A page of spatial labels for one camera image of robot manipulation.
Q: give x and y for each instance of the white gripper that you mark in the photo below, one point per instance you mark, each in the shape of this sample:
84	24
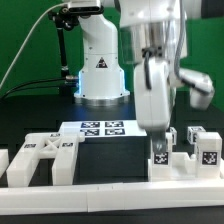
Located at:
152	106

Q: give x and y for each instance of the white chair seat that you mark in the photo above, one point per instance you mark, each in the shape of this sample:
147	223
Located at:
183	167

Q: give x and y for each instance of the white chair backrest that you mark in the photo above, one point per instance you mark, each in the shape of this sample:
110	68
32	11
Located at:
62	148

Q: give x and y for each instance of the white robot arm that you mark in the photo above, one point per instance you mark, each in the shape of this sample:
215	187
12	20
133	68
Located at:
152	34

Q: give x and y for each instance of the white marker base sheet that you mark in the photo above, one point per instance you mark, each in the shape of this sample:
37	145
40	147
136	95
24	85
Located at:
97	129

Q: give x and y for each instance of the white block far left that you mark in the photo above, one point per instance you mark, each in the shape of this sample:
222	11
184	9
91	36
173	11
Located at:
4	161

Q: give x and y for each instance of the white boundary frame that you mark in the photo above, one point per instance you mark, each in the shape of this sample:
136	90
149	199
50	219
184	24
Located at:
111	197

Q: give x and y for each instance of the overhead camera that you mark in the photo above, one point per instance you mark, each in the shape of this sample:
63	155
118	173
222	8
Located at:
84	6

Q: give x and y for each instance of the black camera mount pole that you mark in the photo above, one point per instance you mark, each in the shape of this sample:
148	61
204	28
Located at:
64	21

